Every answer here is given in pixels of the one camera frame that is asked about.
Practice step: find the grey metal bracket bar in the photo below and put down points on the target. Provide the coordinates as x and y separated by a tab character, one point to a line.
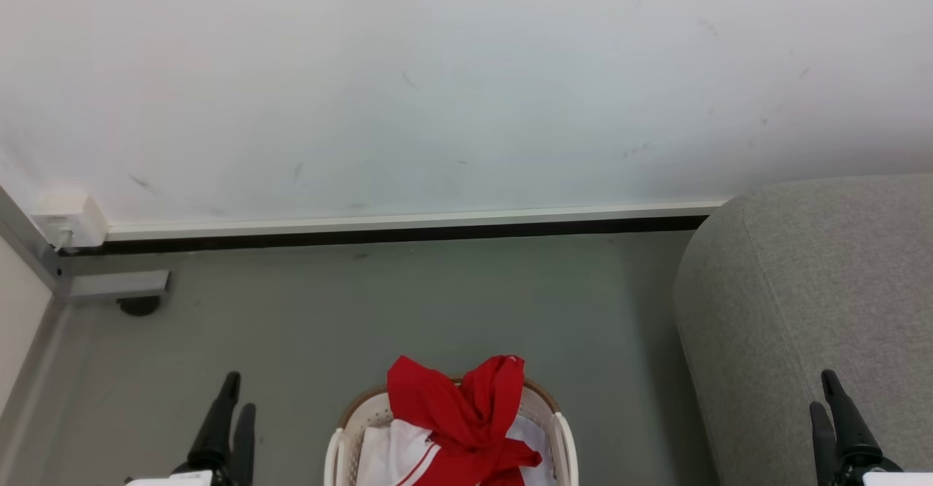
116	283

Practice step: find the red garment with white trim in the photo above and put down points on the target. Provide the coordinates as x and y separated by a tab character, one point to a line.
452	413

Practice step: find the black round foot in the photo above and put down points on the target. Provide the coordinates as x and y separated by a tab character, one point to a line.
138	305

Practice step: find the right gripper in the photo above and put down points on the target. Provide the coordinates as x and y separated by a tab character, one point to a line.
885	476

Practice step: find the white perforated laundry basket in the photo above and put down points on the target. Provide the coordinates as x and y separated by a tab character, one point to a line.
357	428

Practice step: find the grey fabric sofa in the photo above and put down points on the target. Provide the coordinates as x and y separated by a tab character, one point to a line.
802	304

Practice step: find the white garment with red stripes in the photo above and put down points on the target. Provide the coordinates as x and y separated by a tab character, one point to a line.
390	453

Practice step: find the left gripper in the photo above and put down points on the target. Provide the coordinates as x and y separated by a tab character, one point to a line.
193	477

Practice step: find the grey metal frame post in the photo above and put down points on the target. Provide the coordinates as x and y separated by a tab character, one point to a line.
25	242

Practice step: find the white and black baseboard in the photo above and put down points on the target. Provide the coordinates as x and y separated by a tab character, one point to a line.
401	225

